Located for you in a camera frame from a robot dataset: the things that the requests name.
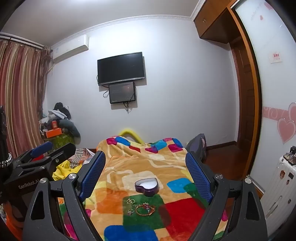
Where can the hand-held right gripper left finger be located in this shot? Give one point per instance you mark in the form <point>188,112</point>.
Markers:
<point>99,167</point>

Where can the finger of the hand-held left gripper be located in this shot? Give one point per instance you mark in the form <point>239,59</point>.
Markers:
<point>40,148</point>
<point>61,154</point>

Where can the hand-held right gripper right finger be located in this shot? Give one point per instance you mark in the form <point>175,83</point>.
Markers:
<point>193,167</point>

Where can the purple heart-shaped jewelry box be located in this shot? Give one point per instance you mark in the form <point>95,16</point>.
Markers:
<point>148,190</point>

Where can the green patterned box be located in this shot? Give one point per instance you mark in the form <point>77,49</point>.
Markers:
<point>61,141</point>

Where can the yellow towel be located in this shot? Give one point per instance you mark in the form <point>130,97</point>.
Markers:
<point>62,171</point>

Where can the striped brown white cloth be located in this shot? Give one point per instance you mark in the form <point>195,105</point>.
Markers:
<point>81,155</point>

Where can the orange shoe box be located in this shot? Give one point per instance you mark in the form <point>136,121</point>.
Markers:
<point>53,132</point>

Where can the grey purple backpack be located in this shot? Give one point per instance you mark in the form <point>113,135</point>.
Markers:
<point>196,144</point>

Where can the pile of clothes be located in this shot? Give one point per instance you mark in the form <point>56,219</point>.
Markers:
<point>59,113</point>

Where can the colourful patchwork fleece blanket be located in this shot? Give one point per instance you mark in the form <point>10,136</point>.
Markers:
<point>143,162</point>

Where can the yellow curved foam tube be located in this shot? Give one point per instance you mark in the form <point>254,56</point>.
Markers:
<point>130,134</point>

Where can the striped red curtain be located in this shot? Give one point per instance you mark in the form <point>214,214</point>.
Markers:
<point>18,92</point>

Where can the brown wooden door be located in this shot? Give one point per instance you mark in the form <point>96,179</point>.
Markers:
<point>242,97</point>

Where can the white sticker-covered suitcase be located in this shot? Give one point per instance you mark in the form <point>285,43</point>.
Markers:
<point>281,185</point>

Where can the dark toiletries cluster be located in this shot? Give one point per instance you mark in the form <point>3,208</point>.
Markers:
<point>291,155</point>

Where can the white air conditioner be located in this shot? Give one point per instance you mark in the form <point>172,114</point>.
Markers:
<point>69,49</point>

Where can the frosted sliding door pink hearts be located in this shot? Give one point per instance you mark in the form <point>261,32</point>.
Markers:
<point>270,92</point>

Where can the red white paper notice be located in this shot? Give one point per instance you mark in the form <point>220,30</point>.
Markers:
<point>276,57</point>

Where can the wooden overhead cabinet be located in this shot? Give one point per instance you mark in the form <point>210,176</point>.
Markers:
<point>208,18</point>

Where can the small black wall monitor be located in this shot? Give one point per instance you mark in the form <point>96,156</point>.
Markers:
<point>122,92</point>

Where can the black wall television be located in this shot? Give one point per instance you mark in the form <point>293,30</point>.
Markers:
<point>121,68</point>

